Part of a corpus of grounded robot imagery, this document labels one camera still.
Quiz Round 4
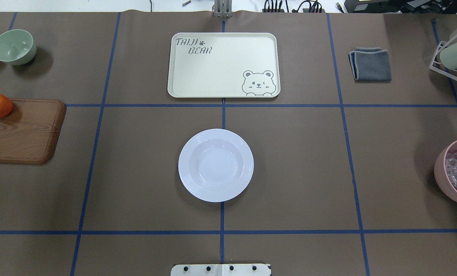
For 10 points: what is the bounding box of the white ridged plate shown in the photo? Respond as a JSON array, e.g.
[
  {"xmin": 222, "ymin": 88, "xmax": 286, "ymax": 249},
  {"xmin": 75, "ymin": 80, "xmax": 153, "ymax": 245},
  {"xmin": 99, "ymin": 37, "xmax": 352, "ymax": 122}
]
[{"xmin": 178, "ymin": 128, "xmax": 255, "ymax": 202}]

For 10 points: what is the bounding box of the cream bear serving tray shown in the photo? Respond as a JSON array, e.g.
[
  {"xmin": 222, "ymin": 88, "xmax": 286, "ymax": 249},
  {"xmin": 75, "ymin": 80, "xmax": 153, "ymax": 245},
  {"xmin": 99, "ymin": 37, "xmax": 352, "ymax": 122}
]
[{"xmin": 167, "ymin": 33, "xmax": 281, "ymax": 98}]

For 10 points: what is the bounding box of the brown paper table mat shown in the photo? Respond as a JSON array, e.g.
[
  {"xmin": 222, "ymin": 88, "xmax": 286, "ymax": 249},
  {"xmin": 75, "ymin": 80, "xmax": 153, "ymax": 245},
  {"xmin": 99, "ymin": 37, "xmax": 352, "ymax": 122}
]
[{"xmin": 0, "ymin": 10, "xmax": 457, "ymax": 276}]

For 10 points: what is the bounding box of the folded grey cloth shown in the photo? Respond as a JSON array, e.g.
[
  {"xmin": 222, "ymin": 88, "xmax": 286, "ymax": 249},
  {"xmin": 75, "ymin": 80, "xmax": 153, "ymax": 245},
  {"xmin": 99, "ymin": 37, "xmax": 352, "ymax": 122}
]
[{"xmin": 349, "ymin": 47, "xmax": 392, "ymax": 82}]

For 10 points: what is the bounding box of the wooden cutting board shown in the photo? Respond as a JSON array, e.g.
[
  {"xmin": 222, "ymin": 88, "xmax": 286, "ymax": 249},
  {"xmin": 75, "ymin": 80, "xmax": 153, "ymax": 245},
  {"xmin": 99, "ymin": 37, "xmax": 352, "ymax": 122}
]
[{"xmin": 0, "ymin": 99, "xmax": 67, "ymax": 165}]

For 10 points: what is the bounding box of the light green bowl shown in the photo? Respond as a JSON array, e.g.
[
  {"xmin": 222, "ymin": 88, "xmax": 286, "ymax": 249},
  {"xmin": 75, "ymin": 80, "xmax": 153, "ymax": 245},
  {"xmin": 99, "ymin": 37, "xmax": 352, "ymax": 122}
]
[{"xmin": 0, "ymin": 29, "xmax": 37, "ymax": 65}]

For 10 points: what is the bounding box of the pink bowl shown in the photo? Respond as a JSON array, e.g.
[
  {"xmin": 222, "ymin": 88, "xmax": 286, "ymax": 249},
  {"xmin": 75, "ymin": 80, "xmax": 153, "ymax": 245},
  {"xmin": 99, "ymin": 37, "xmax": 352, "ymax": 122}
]
[{"xmin": 434, "ymin": 140, "xmax": 457, "ymax": 203}]

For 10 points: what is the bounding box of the aluminium frame post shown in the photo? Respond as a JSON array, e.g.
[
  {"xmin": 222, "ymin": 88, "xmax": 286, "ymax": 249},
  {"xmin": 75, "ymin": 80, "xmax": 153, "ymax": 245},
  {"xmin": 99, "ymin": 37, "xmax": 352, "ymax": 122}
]
[{"xmin": 212, "ymin": 0, "xmax": 233, "ymax": 19}]

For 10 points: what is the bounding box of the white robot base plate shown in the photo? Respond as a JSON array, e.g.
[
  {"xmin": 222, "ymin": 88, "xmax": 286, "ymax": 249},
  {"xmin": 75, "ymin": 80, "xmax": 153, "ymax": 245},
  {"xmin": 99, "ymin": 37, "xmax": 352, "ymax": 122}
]
[{"xmin": 170, "ymin": 263, "xmax": 272, "ymax": 276}]

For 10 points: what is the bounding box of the black cables bundle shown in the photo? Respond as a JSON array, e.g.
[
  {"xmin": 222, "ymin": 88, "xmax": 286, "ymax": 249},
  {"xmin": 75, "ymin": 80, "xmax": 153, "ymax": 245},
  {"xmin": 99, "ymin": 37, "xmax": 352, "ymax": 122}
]
[{"xmin": 262, "ymin": 0, "xmax": 324, "ymax": 13}]

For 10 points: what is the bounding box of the white wire rack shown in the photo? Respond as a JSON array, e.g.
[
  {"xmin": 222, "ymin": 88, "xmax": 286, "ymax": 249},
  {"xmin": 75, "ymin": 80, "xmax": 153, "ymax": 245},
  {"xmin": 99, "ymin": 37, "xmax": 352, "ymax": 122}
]
[{"xmin": 429, "ymin": 26, "xmax": 457, "ymax": 89}]

